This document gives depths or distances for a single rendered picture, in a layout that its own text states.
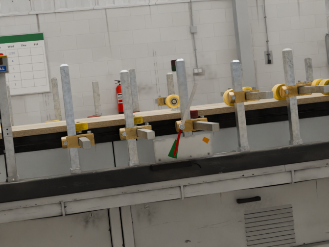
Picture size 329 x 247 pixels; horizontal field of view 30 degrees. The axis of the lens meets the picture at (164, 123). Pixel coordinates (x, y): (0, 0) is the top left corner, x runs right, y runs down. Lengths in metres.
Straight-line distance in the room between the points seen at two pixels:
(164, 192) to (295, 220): 0.77
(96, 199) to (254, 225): 0.84
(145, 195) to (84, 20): 7.34
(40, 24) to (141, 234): 7.16
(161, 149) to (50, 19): 7.33
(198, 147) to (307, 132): 0.66
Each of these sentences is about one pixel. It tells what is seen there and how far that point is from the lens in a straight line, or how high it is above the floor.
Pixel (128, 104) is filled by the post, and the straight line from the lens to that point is 2.63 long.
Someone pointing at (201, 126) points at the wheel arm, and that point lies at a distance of 2.54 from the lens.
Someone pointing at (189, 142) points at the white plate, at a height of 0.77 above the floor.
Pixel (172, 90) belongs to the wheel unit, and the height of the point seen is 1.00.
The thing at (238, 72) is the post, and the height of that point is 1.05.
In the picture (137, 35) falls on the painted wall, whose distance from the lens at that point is 9.94.
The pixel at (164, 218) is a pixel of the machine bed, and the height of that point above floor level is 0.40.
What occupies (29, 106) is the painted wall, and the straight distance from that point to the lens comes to 9.77.
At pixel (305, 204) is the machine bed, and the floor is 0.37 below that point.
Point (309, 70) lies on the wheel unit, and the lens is 4.07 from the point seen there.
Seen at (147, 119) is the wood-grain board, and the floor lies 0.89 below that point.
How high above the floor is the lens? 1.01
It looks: 3 degrees down
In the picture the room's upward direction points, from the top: 6 degrees counter-clockwise
